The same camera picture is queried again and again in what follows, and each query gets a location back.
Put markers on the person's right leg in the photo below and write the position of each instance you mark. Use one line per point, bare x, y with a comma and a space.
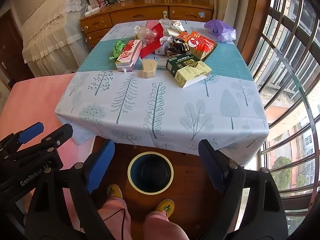
162, 227

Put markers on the white power strip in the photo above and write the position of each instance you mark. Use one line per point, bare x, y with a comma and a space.
92, 9

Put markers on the tree print tablecloth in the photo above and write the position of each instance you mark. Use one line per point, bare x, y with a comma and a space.
175, 97

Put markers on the person's left leg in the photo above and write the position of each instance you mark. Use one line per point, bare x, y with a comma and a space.
112, 217

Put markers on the green snack box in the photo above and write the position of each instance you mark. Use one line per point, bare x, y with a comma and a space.
187, 71

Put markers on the white paper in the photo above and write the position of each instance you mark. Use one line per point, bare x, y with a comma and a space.
172, 27

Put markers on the small white box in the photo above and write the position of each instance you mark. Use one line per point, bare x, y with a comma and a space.
162, 47

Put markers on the purple plastic bag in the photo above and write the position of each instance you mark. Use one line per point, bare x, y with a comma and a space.
220, 31

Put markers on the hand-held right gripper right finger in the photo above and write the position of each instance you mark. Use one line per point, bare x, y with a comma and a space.
212, 165

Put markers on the round blue trash bin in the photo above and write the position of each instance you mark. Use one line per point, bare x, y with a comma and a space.
150, 172

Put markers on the wooden dresser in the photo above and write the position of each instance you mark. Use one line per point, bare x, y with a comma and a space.
140, 13

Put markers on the orange snack bag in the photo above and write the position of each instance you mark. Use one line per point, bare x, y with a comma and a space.
201, 43

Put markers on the brown wooden door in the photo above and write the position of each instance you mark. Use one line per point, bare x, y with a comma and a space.
12, 52

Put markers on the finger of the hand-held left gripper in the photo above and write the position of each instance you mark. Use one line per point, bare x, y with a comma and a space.
31, 131
61, 133

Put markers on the window grille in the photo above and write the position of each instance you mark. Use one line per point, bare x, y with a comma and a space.
287, 67

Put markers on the yellow embroidered slipper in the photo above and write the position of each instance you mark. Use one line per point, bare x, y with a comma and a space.
114, 192
165, 207

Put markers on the clear plastic bag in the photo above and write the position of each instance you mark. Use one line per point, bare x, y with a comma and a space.
143, 33

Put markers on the black gold wrapper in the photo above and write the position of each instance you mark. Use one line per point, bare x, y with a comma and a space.
177, 47

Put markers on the beige foam block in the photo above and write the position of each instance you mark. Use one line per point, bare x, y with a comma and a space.
149, 68

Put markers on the cream lace bed cover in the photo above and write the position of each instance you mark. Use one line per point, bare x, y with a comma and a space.
50, 30

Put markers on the pink carton box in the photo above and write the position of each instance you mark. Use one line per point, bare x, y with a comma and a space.
128, 53

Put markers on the person's leg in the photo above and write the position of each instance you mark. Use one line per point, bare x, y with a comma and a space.
162, 227
112, 217

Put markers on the green shredded paper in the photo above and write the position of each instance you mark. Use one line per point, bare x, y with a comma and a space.
118, 48

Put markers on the red paper box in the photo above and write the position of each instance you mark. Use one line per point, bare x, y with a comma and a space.
150, 48

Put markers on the pink bed sheet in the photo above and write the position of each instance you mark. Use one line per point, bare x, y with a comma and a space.
35, 100

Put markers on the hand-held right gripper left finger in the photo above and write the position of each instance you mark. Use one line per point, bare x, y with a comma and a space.
100, 165

